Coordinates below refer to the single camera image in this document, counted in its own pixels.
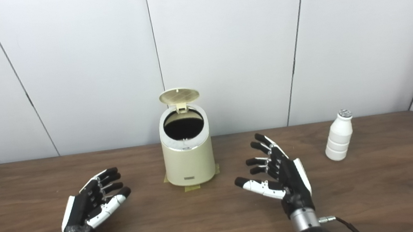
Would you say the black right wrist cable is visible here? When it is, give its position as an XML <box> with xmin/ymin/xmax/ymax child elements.
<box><xmin>319</xmin><ymin>212</ymin><xmax>366</xmax><ymax>232</ymax></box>

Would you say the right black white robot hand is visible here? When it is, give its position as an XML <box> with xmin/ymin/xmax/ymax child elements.
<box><xmin>229</xmin><ymin>127</ymin><xmax>317</xmax><ymax>225</ymax></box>

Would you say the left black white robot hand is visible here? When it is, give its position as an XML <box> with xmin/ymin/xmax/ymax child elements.
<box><xmin>54</xmin><ymin>165</ymin><xmax>136</xmax><ymax>232</ymax></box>

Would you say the small white plastic bottle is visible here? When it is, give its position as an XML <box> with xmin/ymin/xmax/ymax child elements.
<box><xmin>320</xmin><ymin>109</ymin><xmax>358</xmax><ymax>163</ymax></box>

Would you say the cream-colored plastic bin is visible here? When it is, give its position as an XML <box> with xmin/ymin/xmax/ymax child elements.
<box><xmin>156</xmin><ymin>101</ymin><xmax>217</xmax><ymax>189</ymax></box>

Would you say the cream round bin lid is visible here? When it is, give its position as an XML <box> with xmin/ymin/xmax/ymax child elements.
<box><xmin>158</xmin><ymin>85</ymin><xmax>202</xmax><ymax>116</ymax></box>

